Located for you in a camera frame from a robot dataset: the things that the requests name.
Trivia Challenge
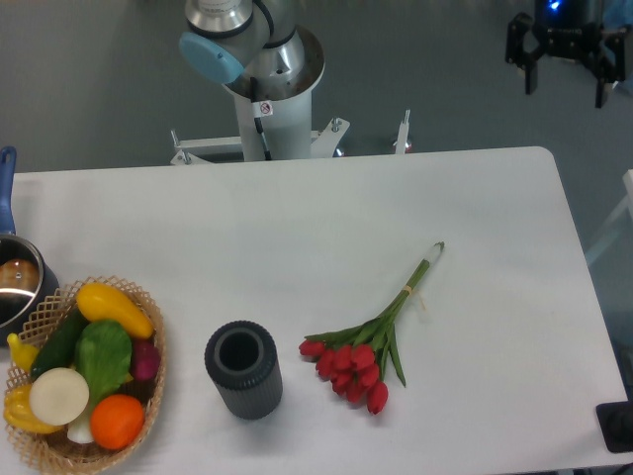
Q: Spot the green cucumber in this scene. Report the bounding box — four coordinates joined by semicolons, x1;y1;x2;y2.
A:
30;308;89;380

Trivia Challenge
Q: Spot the white round onion slice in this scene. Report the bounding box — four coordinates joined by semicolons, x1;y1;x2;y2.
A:
29;367;89;426

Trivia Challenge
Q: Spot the dark grey ribbed vase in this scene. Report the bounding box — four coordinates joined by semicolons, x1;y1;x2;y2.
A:
204;321;283;421

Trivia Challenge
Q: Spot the orange fruit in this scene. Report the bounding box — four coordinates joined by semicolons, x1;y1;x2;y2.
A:
90;394;144;450

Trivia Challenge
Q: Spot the blue handled saucepan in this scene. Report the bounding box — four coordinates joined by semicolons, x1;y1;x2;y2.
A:
1;146;58;347

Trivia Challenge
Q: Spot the white frame at right edge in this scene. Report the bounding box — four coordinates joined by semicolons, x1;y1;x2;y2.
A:
585;169;632;266

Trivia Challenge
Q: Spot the yellow bell pepper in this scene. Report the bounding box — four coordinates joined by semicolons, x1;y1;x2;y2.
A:
3;384;63;434

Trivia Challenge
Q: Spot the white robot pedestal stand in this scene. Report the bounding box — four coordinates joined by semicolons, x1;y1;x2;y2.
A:
169;78;413;167

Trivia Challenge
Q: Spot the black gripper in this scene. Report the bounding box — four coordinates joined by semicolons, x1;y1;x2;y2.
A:
504;0;626;108

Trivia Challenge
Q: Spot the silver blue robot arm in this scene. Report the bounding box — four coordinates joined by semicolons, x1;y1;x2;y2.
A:
179;1;632;108

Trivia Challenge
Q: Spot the yellow squash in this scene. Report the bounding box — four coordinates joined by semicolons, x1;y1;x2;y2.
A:
75;282;154;339

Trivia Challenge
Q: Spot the red tulip bouquet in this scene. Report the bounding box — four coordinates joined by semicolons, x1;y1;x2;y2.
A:
299;241;445;415

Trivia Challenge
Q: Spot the black device at table edge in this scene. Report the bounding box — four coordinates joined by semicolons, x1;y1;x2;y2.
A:
595;401;633;453

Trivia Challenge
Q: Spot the green lettuce leaf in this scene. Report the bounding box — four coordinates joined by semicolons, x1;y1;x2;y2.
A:
67;320;132;444

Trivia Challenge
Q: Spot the purple red onion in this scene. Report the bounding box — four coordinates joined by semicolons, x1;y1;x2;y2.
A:
130;339;161;381

